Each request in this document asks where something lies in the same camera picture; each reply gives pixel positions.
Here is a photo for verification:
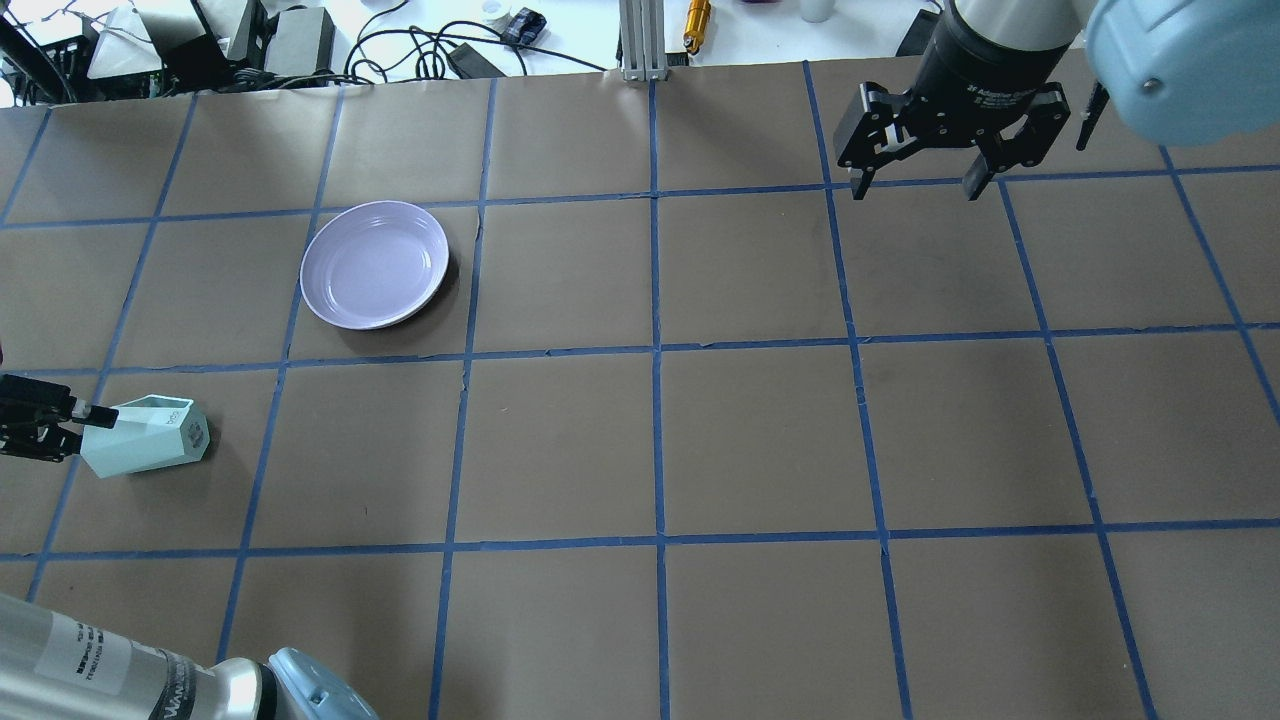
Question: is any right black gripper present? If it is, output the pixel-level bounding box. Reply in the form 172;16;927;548
835;8;1070;201

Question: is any mint green faceted cup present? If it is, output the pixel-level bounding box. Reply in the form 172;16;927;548
79;395;211;479

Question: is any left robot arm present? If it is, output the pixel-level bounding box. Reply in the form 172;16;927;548
1;374;375;719

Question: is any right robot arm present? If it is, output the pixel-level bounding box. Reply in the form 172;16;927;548
833;1;1279;200

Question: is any lilac plate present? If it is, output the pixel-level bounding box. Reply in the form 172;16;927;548
300;201;452;331

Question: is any yellow black tool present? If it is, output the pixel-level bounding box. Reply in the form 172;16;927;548
681;0;713;56

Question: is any black electronics box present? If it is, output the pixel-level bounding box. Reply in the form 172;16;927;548
264;6;335;77

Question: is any black power brick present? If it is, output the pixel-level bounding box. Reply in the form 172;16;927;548
445;44;507;79

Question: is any aluminium frame post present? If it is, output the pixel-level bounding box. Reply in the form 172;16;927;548
618;0;669;82

